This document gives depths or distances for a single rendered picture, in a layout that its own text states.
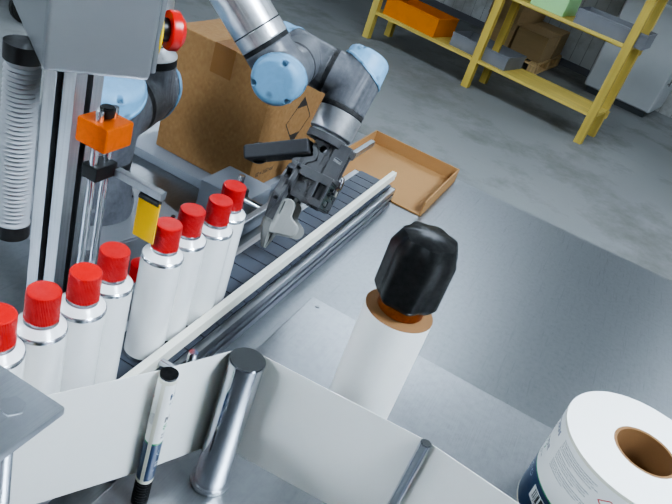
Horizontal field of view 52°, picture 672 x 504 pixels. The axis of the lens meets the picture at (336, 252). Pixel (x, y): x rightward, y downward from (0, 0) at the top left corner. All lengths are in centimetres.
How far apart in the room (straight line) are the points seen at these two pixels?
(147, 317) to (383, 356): 30
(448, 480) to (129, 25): 52
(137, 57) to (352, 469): 46
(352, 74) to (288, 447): 61
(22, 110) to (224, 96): 75
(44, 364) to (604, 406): 67
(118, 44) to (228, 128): 80
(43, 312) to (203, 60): 84
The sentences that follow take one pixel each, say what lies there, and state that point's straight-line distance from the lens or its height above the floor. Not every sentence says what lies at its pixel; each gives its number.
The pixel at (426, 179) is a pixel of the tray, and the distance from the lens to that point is 186.
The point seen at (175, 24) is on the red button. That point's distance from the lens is 69.
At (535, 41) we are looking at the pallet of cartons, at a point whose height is 32.
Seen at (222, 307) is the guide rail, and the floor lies 92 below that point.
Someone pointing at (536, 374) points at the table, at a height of 83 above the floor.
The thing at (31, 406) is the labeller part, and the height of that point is 114.
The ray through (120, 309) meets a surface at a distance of 81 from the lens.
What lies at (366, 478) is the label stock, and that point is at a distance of 76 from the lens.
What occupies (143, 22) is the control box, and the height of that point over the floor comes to 134.
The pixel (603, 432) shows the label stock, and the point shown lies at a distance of 92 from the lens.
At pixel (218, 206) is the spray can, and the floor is 108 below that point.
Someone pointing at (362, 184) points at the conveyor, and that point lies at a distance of 158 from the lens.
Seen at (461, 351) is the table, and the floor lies 83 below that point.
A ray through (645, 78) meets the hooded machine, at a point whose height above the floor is 37.
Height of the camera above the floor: 153
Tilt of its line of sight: 30 degrees down
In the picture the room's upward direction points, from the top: 20 degrees clockwise
